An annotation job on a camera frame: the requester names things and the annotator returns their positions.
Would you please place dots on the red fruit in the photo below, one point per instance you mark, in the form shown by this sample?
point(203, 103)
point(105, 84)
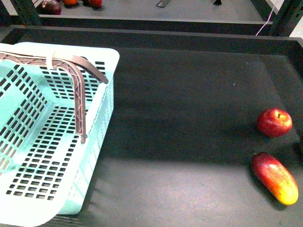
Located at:
point(96, 3)

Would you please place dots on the red yellow mango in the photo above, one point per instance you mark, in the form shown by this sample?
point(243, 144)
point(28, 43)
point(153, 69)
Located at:
point(275, 177)

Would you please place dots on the brown basket handle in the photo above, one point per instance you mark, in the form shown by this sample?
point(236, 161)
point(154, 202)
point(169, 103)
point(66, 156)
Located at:
point(71, 65)

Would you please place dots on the orange fruit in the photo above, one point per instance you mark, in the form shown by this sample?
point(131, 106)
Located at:
point(70, 2)

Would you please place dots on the white zip tie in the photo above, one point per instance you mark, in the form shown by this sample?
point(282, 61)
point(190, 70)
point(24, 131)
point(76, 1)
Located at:
point(49, 60)

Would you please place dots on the black shelf post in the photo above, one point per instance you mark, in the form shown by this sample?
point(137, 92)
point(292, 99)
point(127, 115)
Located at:
point(287, 18)

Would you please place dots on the dark red apple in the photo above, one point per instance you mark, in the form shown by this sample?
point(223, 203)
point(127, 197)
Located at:
point(51, 7)

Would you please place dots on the light blue plastic basket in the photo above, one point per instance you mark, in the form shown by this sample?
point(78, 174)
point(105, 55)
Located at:
point(45, 170)

